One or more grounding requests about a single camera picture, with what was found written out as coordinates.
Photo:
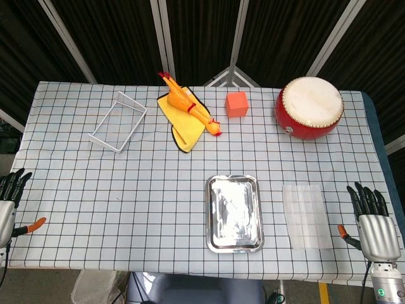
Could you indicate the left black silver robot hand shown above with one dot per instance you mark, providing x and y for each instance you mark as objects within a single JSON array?
[{"x": 6, "y": 218}]

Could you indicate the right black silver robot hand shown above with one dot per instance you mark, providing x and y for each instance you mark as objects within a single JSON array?
[{"x": 378, "y": 234}]

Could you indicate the white parchment paper sheet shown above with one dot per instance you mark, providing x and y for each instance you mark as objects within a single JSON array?
[{"x": 305, "y": 218}]

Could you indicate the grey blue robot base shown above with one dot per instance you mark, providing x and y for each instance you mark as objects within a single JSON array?
[{"x": 196, "y": 289}]

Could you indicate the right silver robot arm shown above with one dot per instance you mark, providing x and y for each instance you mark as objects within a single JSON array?
[{"x": 384, "y": 282}]

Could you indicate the stainless steel tray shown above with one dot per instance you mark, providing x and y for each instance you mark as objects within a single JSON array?
[{"x": 234, "y": 215}]

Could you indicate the red drum with white skin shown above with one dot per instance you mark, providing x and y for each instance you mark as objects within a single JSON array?
[{"x": 310, "y": 107}]

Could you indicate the white black grid tablecloth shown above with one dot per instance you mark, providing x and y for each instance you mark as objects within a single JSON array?
[{"x": 152, "y": 177}]

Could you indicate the orange foam cube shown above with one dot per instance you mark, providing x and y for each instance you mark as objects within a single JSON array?
[{"x": 236, "y": 104}]

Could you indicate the yellow cloth with black trim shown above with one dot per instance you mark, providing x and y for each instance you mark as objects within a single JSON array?
[{"x": 186, "y": 126}]

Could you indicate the orange rubber chicken toy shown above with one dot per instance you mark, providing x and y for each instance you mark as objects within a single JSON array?
[{"x": 178, "y": 98}]

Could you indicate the white triangular divider foot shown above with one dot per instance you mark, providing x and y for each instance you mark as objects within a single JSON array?
[{"x": 232, "y": 76}]

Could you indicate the white divider frame post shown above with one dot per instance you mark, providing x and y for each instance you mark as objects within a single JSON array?
[
  {"x": 164, "y": 41},
  {"x": 333, "y": 35},
  {"x": 239, "y": 31},
  {"x": 66, "y": 41}
]

